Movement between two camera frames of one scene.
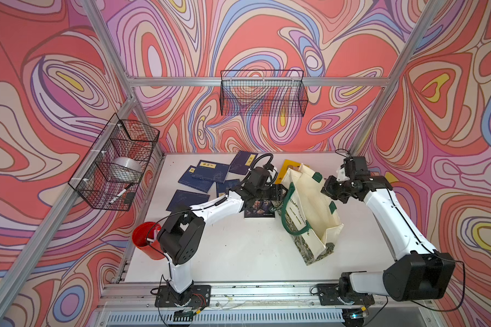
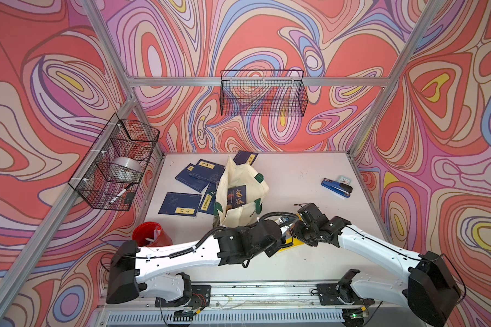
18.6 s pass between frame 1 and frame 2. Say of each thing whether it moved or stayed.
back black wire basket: stayed
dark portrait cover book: moved
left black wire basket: stayed
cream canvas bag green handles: moved
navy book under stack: stayed
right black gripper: moved
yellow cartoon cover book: moved
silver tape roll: stayed
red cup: stayed
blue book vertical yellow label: moved
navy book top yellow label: stayed
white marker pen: stayed
